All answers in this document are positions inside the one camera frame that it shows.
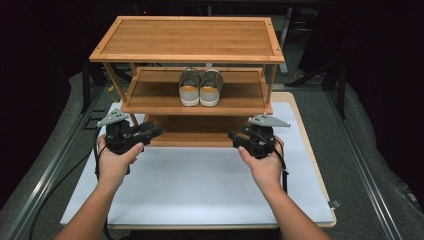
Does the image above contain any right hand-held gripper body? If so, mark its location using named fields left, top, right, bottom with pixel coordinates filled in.
left=232, top=114, right=292, bottom=159

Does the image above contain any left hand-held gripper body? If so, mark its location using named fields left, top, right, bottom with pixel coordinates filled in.
left=96, top=108, right=149, bottom=155

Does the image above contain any beige sneaker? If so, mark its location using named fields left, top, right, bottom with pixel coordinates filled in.
left=199, top=68, right=225, bottom=108
left=178, top=67, right=203, bottom=108

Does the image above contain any wooden shoe rack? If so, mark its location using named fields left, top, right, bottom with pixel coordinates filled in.
left=89, top=15, right=286, bottom=149

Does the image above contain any person's right hand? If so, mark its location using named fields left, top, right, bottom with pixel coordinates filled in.
left=237, top=135, right=286, bottom=195

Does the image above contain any person's left hand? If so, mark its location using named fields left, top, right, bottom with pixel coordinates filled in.
left=96, top=133, right=145, bottom=192

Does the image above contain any white table mat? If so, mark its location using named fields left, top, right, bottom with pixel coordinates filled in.
left=59, top=101, right=335, bottom=227

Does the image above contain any white stand leg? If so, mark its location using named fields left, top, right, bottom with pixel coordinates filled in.
left=278, top=15, right=291, bottom=75

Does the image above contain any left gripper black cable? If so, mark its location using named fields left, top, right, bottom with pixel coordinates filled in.
left=93, top=128, right=116, bottom=240

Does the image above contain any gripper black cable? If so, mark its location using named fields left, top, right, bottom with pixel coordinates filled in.
left=251, top=131, right=290, bottom=195
left=93, top=128, right=116, bottom=240

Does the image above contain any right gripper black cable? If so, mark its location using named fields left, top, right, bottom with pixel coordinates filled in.
left=251, top=131, right=290, bottom=195

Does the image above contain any aluminium floor rail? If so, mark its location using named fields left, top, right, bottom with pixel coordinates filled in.
left=3, top=87, right=106, bottom=240
left=323, top=89, right=403, bottom=240

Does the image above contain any black floor cable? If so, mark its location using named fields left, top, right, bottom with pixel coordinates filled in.
left=29, top=151, right=93, bottom=240

